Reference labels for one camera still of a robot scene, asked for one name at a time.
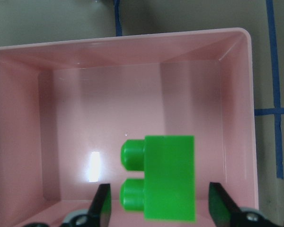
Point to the green toy block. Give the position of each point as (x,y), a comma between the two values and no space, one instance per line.
(167,190)

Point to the pink plastic box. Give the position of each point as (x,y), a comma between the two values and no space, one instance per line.
(66,108)

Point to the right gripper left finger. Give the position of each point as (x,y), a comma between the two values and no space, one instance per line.
(99,212)

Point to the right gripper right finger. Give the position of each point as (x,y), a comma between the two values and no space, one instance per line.
(226,213)

